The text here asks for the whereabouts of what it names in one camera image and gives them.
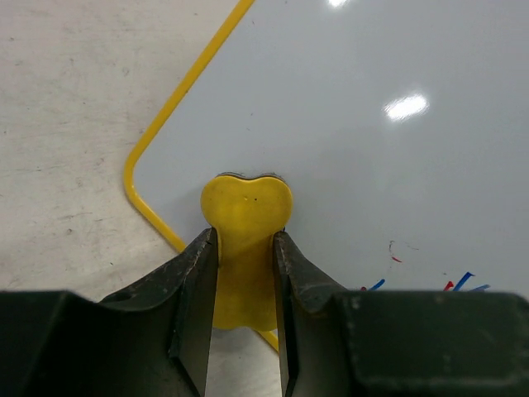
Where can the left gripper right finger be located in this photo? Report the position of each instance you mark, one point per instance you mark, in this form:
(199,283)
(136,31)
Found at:
(312,351)

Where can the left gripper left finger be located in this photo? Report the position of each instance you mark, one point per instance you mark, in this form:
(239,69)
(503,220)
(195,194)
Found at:
(164,326)

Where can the yellow whiteboard eraser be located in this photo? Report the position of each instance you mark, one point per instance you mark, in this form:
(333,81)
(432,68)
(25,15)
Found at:
(246,235)

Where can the yellow-framed small whiteboard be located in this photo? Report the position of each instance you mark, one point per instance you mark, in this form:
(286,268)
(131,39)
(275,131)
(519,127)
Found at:
(389,139)

